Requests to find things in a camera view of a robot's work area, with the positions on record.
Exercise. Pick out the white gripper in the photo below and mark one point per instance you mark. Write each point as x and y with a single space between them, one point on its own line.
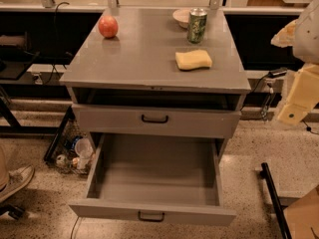
307 39

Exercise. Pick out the yellow sponge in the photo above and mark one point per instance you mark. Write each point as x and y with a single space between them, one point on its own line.
193 60

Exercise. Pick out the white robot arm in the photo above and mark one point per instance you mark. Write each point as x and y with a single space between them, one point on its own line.
303 36

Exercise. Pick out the grey drawer cabinet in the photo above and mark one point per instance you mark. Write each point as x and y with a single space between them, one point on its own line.
138 69

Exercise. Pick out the open grey lower drawer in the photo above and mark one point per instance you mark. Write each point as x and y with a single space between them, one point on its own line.
154 178

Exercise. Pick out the closed grey upper drawer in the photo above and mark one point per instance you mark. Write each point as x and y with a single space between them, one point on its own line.
156 121

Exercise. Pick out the green soda can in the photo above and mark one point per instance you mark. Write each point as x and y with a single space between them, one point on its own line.
196 25

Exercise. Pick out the white bowl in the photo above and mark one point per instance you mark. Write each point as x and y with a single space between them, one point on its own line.
181 17

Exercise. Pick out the red apple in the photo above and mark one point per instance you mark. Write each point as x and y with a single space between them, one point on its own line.
108 26

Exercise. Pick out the cardboard box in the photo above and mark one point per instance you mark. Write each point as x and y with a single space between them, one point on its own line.
302 216

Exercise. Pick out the clear plastic cup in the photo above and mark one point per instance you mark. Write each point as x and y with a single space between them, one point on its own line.
84 151

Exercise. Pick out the grey sneaker shoe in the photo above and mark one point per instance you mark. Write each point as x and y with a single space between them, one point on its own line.
15 181

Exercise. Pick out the black power adapter with cable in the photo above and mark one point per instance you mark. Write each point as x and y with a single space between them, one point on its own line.
265 86

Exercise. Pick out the black metal chair frame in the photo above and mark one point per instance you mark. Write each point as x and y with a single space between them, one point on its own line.
266 175

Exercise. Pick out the wire basket with trash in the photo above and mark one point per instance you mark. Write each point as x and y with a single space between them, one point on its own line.
61 152

